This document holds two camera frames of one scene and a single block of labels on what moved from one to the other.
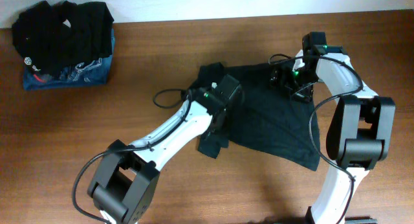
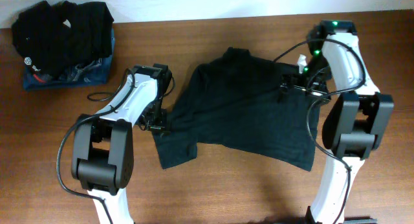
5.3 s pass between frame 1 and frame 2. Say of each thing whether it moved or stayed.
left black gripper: moved
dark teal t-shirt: moved
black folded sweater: stayed
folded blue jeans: stayed
